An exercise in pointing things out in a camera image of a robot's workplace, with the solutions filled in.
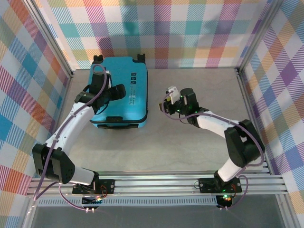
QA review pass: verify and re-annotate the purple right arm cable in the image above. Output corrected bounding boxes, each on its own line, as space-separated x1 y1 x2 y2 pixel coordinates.
162 94 266 211

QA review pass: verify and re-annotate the aluminium side rail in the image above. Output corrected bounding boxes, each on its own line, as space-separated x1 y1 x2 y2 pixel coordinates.
236 67 273 176
42 71 74 178

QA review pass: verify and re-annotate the blue hard-shell suitcase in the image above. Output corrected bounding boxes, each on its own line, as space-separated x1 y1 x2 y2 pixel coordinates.
89 54 149 130

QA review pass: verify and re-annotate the black controller board with LEDs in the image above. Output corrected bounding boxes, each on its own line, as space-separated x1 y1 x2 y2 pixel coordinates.
216 193 235 211
82 196 104 213

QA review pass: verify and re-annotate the slotted metal cable strip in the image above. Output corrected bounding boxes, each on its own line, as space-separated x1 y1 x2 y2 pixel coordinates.
38 198 221 207

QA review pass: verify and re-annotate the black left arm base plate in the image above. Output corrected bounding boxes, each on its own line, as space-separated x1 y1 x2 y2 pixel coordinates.
72 179 116 195

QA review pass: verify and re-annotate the aluminium frame post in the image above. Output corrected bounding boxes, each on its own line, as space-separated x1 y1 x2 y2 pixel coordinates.
23 0 74 79
237 0 285 73

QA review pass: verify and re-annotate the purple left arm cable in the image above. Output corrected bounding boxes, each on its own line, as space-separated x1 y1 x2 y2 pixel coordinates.
33 64 107 211

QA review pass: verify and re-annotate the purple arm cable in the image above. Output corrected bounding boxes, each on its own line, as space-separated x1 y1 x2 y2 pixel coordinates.
162 94 266 211
33 64 107 211

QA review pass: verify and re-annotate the aluminium mounting rail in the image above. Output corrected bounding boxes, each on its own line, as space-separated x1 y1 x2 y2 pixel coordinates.
27 171 289 198

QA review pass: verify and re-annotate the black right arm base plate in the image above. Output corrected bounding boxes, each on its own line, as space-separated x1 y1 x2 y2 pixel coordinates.
198 177 243 193

